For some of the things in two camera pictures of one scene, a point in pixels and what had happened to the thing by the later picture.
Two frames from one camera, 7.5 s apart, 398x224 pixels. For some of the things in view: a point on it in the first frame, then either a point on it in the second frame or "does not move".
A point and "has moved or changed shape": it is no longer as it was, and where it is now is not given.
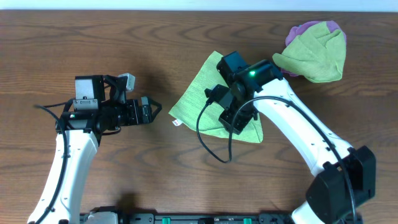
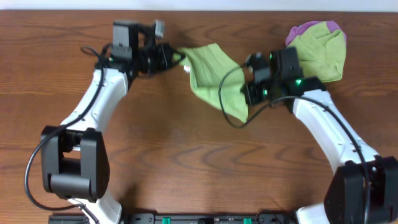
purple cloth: x=296 y=30 does not move
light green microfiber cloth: x=189 y=106 has moved or changed shape
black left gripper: x=145 y=109 -> x=163 y=56
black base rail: x=124 y=217 does not move
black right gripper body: x=242 y=119 -> x=259 y=92
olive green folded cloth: x=317 y=54 does not move
